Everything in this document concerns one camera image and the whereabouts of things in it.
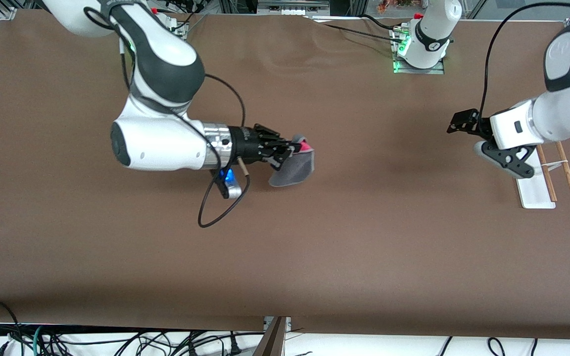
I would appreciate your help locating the dark grey towel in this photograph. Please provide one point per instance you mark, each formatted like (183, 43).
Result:
(292, 170)

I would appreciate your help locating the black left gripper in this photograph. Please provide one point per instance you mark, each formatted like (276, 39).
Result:
(469, 122)

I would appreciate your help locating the white power strip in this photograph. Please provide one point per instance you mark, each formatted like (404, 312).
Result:
(290, 11)

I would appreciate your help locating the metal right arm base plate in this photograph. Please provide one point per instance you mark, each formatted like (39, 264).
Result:
(184, 30)

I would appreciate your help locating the orange background clutter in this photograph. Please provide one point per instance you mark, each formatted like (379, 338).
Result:
(399, 5)

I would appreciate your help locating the aluminium extrusion rail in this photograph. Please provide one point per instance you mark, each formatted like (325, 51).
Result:
(290, 3)

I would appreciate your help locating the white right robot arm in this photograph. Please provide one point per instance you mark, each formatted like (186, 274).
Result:
(166, 143)

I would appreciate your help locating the black left camera bracket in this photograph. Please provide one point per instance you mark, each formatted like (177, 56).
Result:
(512, 160)

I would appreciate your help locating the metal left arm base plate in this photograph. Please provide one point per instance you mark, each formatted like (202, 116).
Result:
(438, 71)

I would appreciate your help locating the black power plug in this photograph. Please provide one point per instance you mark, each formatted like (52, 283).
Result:
(235, 348)

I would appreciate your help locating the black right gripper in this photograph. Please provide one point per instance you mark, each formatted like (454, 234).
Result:
(243, 144)

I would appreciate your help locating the brown wooden table support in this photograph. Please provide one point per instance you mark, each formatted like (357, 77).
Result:
(272, 341)

